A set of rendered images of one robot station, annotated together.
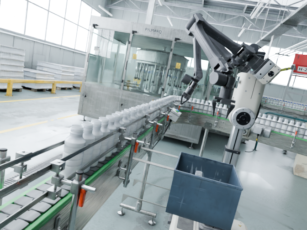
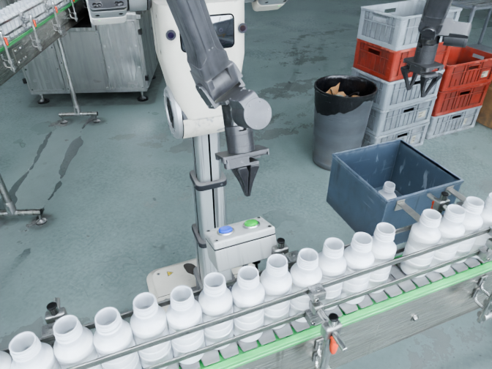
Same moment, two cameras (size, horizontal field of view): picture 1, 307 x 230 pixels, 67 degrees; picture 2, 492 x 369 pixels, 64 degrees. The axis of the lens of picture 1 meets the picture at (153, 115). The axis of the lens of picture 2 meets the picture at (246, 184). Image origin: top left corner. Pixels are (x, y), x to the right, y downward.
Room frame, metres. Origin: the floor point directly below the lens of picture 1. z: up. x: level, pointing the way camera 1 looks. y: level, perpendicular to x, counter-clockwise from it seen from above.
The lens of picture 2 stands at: (2.22, 0.38, 1.68)
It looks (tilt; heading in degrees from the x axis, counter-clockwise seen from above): 35 degrees down; 238
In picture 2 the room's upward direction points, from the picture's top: straight up
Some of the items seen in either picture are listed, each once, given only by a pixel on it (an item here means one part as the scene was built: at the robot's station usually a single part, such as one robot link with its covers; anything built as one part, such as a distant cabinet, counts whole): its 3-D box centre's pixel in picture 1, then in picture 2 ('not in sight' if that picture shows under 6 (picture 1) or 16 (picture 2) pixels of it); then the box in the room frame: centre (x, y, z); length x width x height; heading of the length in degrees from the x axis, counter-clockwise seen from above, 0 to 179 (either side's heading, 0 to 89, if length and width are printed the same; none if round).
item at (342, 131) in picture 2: not in sight; (339, 125); (0.14, -1.57, 0.32); 0.45 x 0.45 x 0.64
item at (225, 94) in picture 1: (225, 94); (425, 55); (1.16, -0.32, 1.33); 0.10 x 0.07 x 0.07; 80
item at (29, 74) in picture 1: (31, 79); not in sight; (8.52, 4.64, 0.33); 1.23 x 1.04 x 0.66; 79
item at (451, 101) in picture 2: not in sight; (444, 91); (-1.12, -1.55, 0.33); 0.61 x 0.41 x 0.22; 173
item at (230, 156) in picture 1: (225, 172); (211, 220); (1.73, -0.64, 0.74); 0.11 x 0.11 x 0.40; 80
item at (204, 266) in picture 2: not in sight; (214, 266); (1.73, -0.64, 0.49); 0.13 x 0.13 x 0.40; 80
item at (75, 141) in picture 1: (73, 151); not in sight; (0.67, 0.22, 1.08); 0.06 x 0.06 x 0.17
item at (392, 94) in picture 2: not in sight; (394, 81); (-0.42, -1.57, 0.55); 0.61 x 0.41 x 0.22; 177
